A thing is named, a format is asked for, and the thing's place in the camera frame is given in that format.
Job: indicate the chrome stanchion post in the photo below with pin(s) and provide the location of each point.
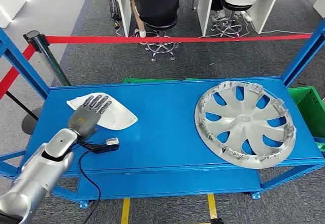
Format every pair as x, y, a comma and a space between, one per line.
50, 59

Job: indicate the silver wheel hubcap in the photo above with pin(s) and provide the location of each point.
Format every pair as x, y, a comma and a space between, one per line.
243, 120

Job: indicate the white display plinth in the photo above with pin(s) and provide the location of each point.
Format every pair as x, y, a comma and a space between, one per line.
10, 0

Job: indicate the black round stool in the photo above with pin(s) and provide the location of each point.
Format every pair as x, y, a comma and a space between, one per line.
236, 6
160, 25

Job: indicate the white power strip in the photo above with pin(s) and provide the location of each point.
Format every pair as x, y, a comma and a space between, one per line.
246, 16

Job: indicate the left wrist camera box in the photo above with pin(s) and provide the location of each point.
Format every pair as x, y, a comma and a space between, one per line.
112, 141

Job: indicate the black power strip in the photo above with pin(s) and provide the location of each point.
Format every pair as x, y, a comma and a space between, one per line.
114, 8

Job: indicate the white desk side panel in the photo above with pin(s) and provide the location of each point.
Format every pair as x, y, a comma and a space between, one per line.
264, 7
124, 7
205, 7

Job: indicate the blue metal shelf rack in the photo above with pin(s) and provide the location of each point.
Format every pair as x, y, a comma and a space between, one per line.
165, 114

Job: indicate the white curved plastic shell part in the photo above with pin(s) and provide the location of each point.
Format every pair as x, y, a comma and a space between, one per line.
117, 118

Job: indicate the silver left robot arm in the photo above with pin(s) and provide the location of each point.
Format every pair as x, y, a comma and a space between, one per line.
32, 178

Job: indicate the black pole stand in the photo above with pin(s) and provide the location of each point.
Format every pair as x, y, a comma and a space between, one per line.
30, 123

